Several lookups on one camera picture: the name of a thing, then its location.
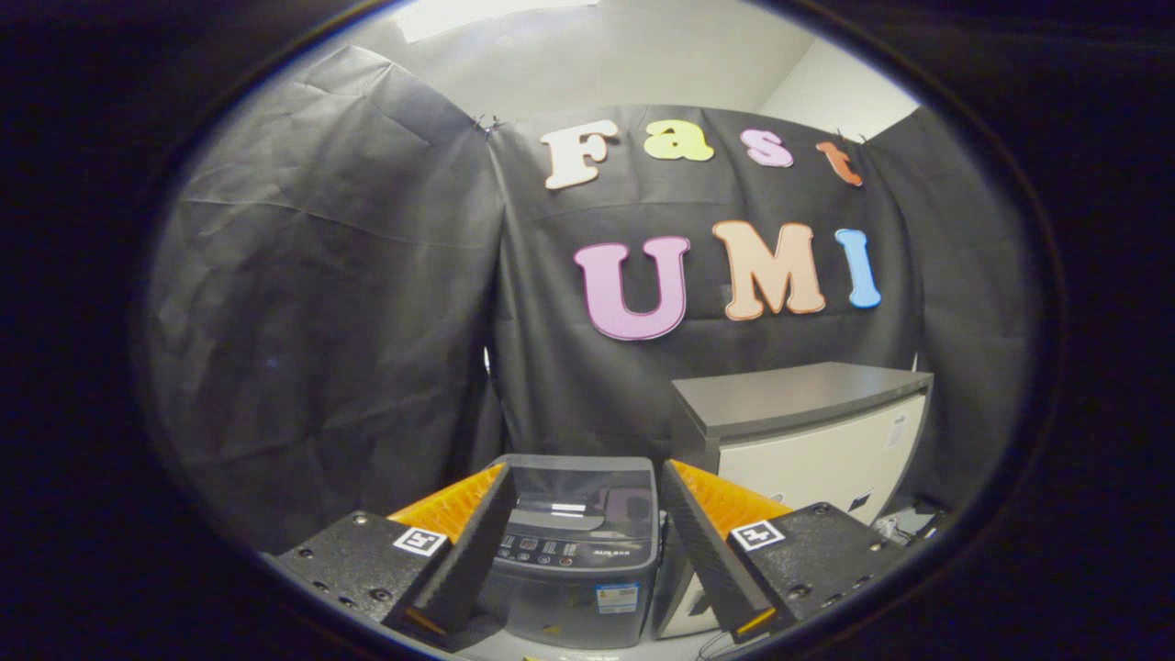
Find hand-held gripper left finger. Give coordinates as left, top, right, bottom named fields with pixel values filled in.
left=260, top=462, right=517, bottom=644

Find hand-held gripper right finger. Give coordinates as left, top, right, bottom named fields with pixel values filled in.
left=659, top=459, right=910, bottom=644

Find grey washing machine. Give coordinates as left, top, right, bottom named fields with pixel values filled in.
left=477, top=454, right=664, bottom=649

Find white cabinet with grey top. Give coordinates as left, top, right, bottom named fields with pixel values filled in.
left=654, top=361, right=934, bottom=641

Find black backdrop cloth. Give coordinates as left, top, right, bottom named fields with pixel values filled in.
left=142, top=46, right=1043, bottom=552

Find cables on floor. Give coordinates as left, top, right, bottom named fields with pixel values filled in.
left=698, top=629, right=763, bottom=660

